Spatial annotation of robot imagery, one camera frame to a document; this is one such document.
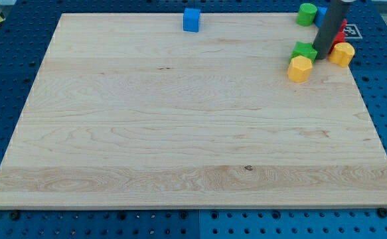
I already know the light wooden board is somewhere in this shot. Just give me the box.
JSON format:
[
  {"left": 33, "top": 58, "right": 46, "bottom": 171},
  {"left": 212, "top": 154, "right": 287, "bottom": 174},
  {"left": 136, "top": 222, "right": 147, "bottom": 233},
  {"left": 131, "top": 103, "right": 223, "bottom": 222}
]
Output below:
[{"left": 0, "top": 13, "right": 387, "bottom": 210}]

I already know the blue cube block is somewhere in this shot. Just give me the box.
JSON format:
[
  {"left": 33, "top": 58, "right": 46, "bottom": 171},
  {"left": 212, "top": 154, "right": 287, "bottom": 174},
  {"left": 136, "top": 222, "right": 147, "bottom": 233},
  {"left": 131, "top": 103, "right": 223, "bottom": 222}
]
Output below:
[{"left": 183, "top": 8, "right": 201, "bottom": 33}]

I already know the yellow octagon block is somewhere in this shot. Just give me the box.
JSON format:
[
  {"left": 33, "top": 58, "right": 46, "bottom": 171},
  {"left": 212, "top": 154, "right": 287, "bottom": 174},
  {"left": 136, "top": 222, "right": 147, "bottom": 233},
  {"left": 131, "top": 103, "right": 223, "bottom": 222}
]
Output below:
[{"left": 287, "top": 56, "right": 313, "bottom": 83}]

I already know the green star block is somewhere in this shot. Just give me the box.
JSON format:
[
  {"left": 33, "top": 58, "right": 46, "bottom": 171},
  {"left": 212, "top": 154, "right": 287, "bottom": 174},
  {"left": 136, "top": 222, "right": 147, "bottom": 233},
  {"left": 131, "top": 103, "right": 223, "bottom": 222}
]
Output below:
[{"left": 290, "top": 41, "right": 318, "bottom": 63}]

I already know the green cylinder block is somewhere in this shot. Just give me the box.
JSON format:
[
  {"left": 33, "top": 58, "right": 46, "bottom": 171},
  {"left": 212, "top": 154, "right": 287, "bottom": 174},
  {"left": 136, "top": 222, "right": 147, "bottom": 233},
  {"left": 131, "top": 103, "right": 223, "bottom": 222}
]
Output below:
[{"left": 296, "top": 3, "right": 318, "bottom": 27}]

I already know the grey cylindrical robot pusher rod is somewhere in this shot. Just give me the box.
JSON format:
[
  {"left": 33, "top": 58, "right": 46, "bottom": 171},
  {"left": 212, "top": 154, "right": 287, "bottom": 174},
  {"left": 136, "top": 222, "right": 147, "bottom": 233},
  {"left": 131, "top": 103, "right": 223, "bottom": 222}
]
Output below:
[{"left": 313, "top": 0, "right": 355, "bottom": 60}]

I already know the yellow rounded block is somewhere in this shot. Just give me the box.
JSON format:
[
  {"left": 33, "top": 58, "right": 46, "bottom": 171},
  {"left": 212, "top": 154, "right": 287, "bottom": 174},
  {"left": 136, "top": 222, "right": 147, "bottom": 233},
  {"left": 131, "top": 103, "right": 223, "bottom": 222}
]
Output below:
[{"left": 329, "top": 42, "right": 355, "bottom": 68}]

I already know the blue block behind rod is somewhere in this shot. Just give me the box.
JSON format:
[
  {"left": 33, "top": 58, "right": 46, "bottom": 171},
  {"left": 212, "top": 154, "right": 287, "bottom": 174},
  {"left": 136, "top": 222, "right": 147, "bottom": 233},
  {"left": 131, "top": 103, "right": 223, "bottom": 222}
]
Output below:
[{"left": 313, "top": 6, "right": 327, "bottom": 28}]

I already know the red block behind rod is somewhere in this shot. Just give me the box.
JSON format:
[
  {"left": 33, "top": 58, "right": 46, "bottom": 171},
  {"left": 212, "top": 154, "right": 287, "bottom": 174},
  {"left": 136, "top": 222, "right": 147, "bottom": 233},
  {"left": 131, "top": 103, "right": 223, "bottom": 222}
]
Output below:
[{"left": 328, "top": 19, "right": 347, "bottom": 54}]

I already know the white fiducial marker tag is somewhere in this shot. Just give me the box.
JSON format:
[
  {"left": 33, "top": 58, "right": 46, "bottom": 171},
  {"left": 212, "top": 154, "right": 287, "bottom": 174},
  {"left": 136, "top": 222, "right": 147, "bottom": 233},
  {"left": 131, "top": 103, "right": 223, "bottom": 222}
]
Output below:
[{"left": 343, "top": 24, "right": 362, "bottom": 39}]

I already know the black bolt left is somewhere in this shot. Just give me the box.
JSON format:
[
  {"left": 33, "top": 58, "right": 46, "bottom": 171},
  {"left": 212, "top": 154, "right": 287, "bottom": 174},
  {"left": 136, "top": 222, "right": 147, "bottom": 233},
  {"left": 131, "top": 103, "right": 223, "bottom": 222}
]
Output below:
[{"left": 9, "top": 210, "right": 21, "bottom": 221}]

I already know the black bolt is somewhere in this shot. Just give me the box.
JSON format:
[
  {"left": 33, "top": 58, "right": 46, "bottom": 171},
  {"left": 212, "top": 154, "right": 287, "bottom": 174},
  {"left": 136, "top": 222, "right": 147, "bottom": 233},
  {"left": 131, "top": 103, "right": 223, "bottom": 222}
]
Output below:
[
  {"left": 9, "top": 210, "right": 21, "bottom": 221},
  {"left": 376, "top": 208, "right": 387, "bottom": 218}
]

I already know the black bolt right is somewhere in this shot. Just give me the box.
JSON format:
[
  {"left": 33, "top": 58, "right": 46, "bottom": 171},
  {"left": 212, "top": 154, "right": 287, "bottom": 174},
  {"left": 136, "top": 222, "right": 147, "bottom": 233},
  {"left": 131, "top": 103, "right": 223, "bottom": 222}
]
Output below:
[{"left": 376, "top": 208, "right": 387, "bottom": 218}]

